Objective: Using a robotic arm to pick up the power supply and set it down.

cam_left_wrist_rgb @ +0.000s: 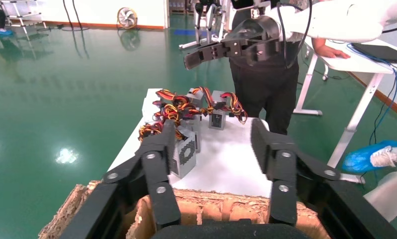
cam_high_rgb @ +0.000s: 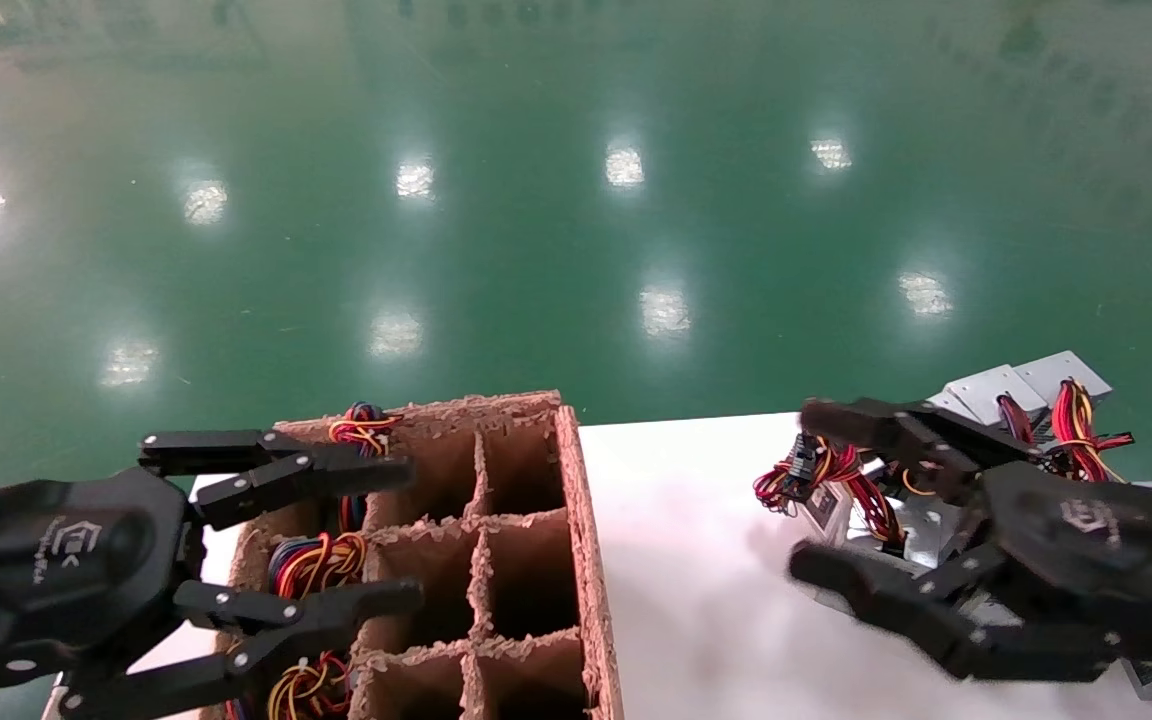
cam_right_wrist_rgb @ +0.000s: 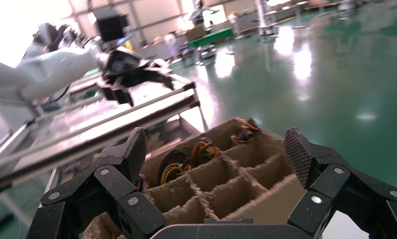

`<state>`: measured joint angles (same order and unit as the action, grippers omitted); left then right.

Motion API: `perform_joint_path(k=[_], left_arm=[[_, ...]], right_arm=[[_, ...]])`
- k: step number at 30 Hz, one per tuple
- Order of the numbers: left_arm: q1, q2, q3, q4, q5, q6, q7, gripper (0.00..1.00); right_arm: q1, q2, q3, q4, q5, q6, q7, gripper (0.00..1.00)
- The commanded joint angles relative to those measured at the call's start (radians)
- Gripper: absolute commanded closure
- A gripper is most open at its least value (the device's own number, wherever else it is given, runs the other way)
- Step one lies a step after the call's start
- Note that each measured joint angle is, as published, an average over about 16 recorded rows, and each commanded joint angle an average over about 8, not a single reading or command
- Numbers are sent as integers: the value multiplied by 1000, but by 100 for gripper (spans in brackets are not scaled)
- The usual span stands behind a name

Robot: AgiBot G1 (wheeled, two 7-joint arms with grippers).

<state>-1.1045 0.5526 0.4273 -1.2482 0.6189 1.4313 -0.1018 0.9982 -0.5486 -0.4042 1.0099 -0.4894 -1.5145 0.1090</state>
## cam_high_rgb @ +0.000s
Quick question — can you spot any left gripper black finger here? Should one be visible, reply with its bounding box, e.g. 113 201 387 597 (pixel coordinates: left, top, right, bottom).
58 578 424 720
139 428 415 531

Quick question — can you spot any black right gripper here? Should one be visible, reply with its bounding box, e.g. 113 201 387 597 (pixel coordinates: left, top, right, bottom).
788 397 1152 683

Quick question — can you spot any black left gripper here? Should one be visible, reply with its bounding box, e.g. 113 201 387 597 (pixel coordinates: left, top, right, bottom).
0 468 207 693

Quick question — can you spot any brown cardboard divider box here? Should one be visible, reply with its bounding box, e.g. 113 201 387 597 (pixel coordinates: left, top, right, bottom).
201 390 627 720

